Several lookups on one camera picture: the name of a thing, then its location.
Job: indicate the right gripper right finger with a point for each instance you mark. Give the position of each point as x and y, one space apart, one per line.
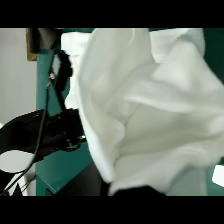
136 192

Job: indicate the white shirt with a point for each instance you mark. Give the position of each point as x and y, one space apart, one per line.
146 110

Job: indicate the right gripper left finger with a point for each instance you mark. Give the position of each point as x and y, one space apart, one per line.
85 183

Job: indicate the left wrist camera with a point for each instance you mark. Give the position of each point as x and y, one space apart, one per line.
63 71

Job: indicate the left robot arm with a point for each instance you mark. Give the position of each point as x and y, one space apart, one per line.
18 133

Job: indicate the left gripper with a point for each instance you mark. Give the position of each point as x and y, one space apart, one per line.
65 130

